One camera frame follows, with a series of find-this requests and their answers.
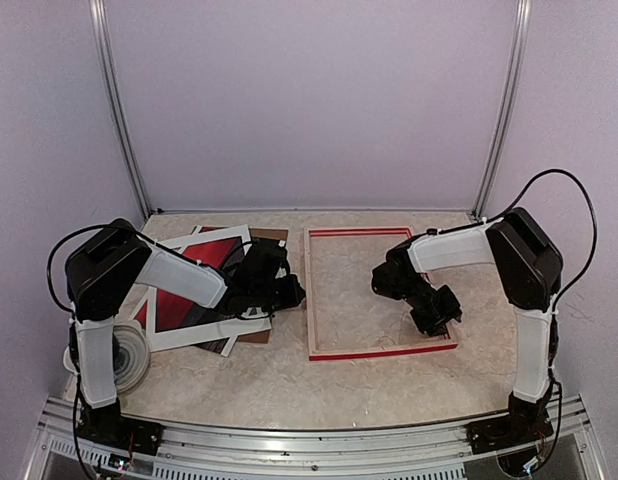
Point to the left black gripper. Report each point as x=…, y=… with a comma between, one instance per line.
x=294, y=294

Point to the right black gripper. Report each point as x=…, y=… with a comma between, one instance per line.
x=435, y=326

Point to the red wooden picture frame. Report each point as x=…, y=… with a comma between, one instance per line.
x=447, y=341

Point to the brown backing board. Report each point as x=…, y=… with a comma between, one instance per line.
x=262, y=337

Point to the white mat board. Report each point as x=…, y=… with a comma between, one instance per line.
x=189, y=337

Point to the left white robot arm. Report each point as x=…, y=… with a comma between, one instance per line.
x=101, y=272

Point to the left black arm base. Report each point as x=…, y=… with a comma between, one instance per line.
x=108, y=426

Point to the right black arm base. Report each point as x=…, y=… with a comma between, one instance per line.
x=524, y=422

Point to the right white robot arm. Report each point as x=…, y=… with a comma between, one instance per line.
x=529, y=266

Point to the clear tape roll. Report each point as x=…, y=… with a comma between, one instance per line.
x=131, y=356

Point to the front aluminium rail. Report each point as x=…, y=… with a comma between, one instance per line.
x=437, y=450

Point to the left aluminium post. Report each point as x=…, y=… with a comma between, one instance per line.
x=104, y=48

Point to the aluminium post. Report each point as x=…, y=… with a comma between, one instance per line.
x=506, y=106
x=104, y=48

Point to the right aluminium post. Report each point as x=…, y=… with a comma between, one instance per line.
x=506, y=106

